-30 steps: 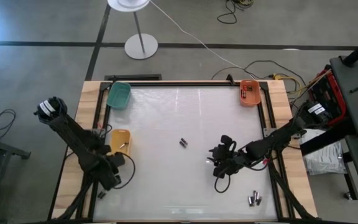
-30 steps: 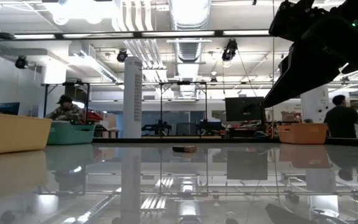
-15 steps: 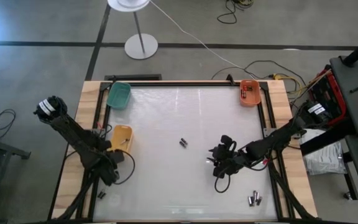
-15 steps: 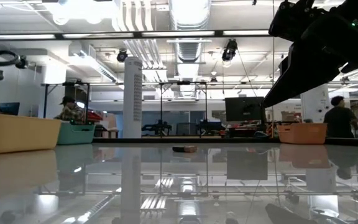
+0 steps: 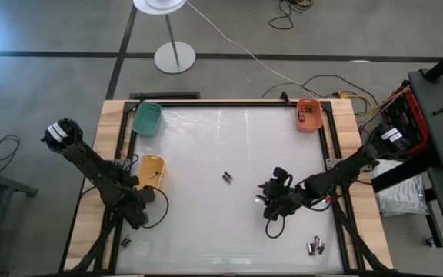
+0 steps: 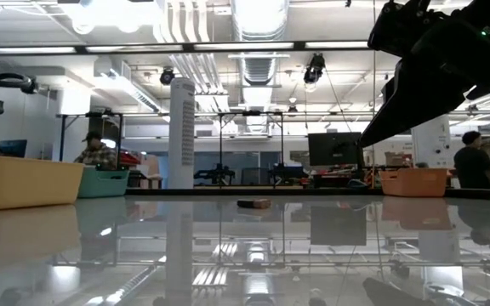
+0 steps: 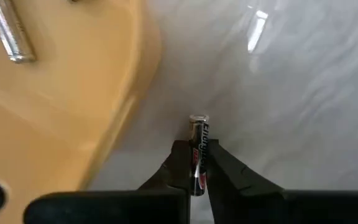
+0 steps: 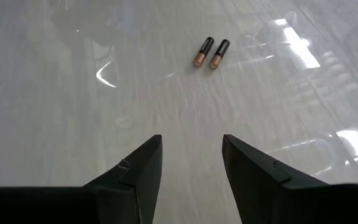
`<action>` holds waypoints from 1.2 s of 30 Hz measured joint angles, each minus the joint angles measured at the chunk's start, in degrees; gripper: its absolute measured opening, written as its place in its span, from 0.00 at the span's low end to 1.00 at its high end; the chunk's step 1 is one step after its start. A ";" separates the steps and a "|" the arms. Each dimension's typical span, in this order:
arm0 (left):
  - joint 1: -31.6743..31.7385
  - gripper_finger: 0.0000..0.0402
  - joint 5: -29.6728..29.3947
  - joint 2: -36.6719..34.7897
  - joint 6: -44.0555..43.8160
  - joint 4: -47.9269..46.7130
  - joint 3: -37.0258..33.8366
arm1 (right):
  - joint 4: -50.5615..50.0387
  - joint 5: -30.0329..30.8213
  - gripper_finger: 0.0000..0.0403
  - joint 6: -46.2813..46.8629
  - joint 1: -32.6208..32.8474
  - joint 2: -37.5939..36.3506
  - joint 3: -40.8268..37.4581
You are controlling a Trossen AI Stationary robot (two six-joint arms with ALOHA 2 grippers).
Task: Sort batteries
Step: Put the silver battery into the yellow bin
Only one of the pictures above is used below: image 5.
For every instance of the black desk base beam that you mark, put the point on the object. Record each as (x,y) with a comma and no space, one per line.
(398,177)

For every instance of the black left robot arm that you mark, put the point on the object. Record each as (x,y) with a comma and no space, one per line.
(98,173)

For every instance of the grey caster wheel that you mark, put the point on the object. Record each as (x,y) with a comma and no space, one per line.
(430,242)

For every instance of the white plastic bag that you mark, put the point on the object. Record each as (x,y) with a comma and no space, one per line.
(402,196)

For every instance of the red toolbox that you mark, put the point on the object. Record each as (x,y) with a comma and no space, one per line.
(406,115)

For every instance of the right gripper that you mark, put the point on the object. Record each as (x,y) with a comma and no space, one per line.
(283,196)

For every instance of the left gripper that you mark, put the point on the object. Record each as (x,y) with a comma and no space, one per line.
(135,213)

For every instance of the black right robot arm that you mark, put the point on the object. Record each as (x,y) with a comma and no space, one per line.
(340,171)

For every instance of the white translucent table mat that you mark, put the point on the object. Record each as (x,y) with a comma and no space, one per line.
(206,231)

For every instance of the orange plastic bin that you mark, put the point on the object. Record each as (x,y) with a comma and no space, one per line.
(310,125)

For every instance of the grey metal table frame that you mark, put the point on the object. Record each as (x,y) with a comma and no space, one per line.
(6,184)

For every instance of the yellow plastic bin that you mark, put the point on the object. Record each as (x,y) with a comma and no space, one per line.
(148,165)

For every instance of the teal plastic bin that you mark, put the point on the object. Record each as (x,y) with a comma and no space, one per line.
(147,119)

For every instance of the white floor stand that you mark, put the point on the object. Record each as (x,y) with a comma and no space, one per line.
(174,57)

